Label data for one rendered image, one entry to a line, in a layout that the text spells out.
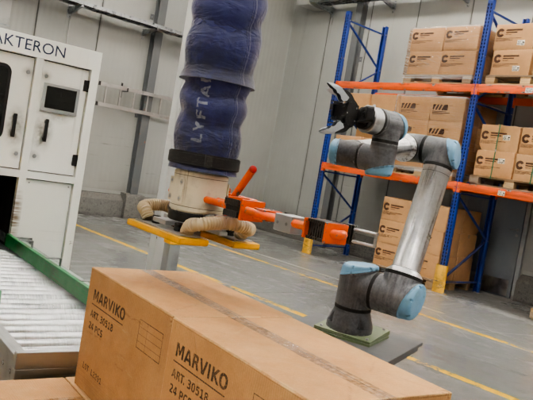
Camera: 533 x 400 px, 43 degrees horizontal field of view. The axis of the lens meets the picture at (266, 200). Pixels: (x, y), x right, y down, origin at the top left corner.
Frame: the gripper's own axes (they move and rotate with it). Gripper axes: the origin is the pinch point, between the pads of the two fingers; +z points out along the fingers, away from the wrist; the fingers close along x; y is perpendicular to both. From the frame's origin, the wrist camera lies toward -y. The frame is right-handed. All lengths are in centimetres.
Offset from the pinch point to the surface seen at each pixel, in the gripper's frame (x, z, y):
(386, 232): -90, -662, 548
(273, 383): -64, 45, -50
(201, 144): -17.2, 29.0, 18.9
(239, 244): -45.2, 15.2, 10.0
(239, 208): -33.3, 25.9, -1.2
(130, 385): -89, 42, 15
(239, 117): -7.3, 17.9, 17.2
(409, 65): 170, -656, 557
